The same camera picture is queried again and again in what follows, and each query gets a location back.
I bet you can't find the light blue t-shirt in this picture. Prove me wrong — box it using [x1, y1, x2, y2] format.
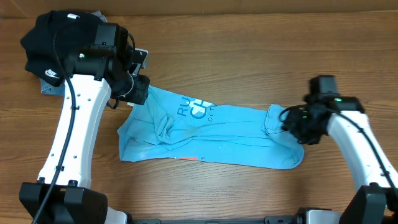
[118, 86, 304, 170]

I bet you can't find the grey folded garment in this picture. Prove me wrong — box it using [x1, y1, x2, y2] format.
[91, 11, 107, 22]

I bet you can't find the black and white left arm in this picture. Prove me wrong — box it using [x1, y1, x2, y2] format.
[19, 44, 149, 223]

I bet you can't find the blue denim folded garment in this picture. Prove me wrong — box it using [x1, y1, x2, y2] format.
[40, 79, 65, 96]

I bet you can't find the black folded nike garment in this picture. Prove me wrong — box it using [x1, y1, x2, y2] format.
[21, 11, 103, 87]

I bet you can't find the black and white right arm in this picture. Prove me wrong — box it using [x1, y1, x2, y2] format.
[279, 75, 397, 223]

